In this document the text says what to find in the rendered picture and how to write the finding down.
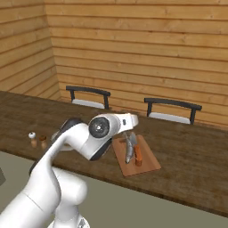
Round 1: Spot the silver grey fish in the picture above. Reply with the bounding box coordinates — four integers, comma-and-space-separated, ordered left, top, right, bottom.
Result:
124, 132, 134, 165

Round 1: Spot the brown pepper shaker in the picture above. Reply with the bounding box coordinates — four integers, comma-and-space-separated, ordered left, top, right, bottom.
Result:
38, 134, 49, 151

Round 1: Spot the knife with orange handle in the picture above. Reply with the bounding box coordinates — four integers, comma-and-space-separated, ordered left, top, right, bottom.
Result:
129, 131, 143, 167

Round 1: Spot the wooden cutting board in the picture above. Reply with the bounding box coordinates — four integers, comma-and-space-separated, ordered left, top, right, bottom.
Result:
111, 134, 162, 178

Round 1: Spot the white-topped salt shaker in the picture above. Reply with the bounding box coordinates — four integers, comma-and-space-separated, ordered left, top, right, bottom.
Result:
28, 131, 38, 149

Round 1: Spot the black chair with white seat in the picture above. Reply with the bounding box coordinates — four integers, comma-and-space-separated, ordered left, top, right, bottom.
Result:
65, 85, 112, 110
143, 97, 203, 126

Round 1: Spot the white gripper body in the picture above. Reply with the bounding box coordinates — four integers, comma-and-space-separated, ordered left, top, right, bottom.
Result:
128, 113, 140, 129

